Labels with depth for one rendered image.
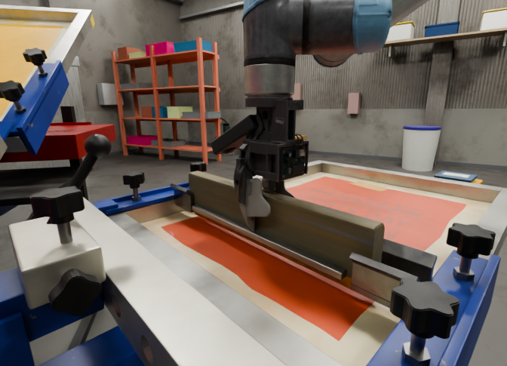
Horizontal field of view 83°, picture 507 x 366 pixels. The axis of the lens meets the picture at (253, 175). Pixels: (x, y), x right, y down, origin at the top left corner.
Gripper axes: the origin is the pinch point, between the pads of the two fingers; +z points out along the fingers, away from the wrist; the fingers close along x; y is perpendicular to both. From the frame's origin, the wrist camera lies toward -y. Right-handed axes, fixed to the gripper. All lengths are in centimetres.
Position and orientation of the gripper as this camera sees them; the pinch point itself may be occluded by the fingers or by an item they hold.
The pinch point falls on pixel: (259, 219)
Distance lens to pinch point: 49.6
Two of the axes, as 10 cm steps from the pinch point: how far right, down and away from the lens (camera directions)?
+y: 6.9, 1.7, -7.1
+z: 0.0, 9.7, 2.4
